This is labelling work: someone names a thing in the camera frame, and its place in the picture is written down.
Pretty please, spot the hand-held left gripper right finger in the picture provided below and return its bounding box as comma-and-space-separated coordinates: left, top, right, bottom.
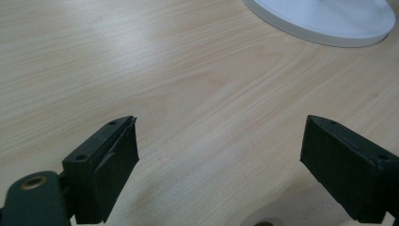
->
299, 114, 399, 224

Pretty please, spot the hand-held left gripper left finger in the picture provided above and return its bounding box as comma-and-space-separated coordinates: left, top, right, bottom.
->
61, 115, 140, 225

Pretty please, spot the white round base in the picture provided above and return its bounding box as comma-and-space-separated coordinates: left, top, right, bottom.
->
243, 0, 397, 49

